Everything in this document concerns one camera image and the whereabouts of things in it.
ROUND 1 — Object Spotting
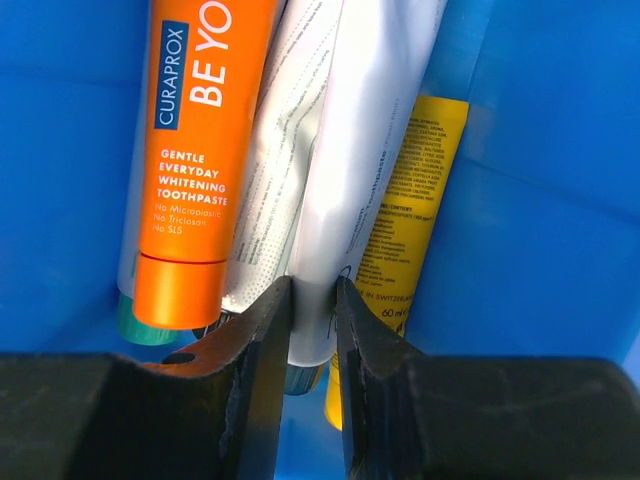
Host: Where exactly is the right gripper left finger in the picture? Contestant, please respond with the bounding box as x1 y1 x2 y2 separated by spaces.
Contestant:
1 277 292 479

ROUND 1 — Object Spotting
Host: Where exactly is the white toothpaste tube blue cap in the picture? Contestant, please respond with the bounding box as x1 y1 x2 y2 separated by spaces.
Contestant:
285 1 446 395

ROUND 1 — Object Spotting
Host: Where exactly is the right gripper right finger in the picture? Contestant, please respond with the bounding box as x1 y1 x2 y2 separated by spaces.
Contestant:
336 278 639 479

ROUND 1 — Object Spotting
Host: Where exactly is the orange toothpaste tube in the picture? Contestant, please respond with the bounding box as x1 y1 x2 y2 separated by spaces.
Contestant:
133 1 277 330

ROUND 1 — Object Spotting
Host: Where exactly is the silver white printed tube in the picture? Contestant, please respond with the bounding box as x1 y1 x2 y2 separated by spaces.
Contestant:
218 1 342 323

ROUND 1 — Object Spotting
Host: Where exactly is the yellow cap small tube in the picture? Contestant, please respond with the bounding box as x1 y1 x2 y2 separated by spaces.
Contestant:
323 94 471 431

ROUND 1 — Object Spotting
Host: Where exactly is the white tube green cap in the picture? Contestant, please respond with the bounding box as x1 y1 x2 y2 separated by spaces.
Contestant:
117 209 178 346

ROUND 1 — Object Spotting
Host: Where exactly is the right blue storage bin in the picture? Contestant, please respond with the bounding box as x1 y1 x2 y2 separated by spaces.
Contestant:
1 1 639 479

